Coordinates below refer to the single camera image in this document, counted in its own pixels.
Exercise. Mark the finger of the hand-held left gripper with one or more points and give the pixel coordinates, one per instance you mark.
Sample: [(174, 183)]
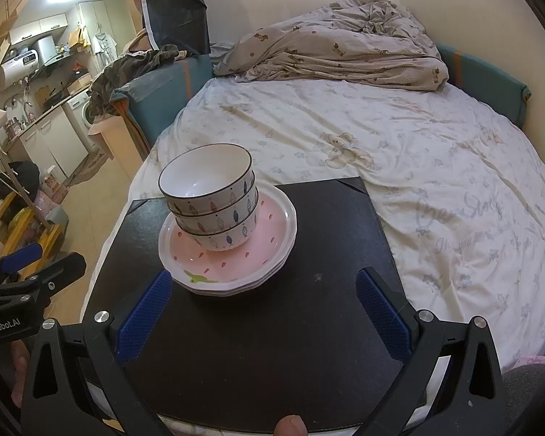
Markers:
[(63, 268), (22, 256)]

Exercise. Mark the white wall cabinets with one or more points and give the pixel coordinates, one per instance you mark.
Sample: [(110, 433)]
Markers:
[(41, 27)]

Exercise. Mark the black board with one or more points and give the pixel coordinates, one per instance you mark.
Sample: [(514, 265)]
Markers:
[(277, 327)]

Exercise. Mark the white washing machine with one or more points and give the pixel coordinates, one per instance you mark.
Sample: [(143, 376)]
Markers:
[(79, 109)]

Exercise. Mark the white cylindrical appliance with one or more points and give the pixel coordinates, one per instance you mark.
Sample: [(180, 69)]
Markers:
[(45, 47)]

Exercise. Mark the black cloth bundle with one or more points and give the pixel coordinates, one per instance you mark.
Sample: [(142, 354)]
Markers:
[(25, 177)]

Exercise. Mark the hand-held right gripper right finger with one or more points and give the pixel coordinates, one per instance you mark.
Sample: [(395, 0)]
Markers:
[(384, 313)]

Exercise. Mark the person's right hand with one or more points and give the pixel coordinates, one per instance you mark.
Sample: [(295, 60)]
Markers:
[(290, 426)]

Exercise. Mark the white leaf print bowl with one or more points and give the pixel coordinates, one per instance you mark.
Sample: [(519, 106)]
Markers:
[(227, 225), (200, 177), (222, 240)]

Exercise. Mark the cream wooden cabinet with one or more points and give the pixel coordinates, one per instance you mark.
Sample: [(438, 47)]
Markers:
[(118, 141)]

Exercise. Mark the teal padded bed bumper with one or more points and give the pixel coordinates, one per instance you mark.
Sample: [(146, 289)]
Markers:
[(490, 81), (163, 100)]

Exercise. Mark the pink strawberry print plate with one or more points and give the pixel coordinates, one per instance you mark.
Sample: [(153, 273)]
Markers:
[(236, 287), (236, 294), (263, 245)]

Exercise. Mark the olive clothing pile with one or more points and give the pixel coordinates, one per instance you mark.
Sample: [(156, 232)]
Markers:
[(127, 68)]

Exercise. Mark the white hanging shirt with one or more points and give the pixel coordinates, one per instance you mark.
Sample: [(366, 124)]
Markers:
[(103, 45)]

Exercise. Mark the dark hanging cloth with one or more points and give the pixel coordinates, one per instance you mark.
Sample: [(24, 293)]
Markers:
[(172, 4)]

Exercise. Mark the brown cardboard pieces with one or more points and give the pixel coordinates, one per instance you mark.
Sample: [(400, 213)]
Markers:
[(77, 38)]

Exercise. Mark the bed with white printed sheet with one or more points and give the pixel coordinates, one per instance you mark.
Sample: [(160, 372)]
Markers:
[(390, 168)]

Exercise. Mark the beige bear print quilt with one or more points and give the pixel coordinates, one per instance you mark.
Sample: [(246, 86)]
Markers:
[(336, 50)]

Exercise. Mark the patterned floor rug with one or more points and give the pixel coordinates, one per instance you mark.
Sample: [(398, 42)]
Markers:
[(91, 168)]

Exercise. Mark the person's left hand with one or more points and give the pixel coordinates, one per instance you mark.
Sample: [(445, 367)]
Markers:
[(19, 368)]

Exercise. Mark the yellow wooden rack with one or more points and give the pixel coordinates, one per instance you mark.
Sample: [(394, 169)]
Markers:
[(52, 238)]

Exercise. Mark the person's right leg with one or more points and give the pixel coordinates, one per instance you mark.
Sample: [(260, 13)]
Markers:
[(531, 399)]

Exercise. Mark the grey bin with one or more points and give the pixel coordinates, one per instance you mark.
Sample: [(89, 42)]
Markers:
[(58, 218)]

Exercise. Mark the pink cloth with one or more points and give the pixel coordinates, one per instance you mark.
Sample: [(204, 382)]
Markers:
[(533, 359)]

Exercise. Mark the pink printed box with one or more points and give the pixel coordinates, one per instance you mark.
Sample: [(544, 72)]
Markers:
[(52, 186)]

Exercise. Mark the white water heater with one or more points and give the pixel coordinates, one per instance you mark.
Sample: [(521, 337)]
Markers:
[(20, 68)]

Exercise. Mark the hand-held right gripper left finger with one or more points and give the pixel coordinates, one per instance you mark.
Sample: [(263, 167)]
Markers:
[(145, 318)]

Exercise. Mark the white kitchen base cabinets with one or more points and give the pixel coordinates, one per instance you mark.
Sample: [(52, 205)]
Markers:
[(54, 141)]

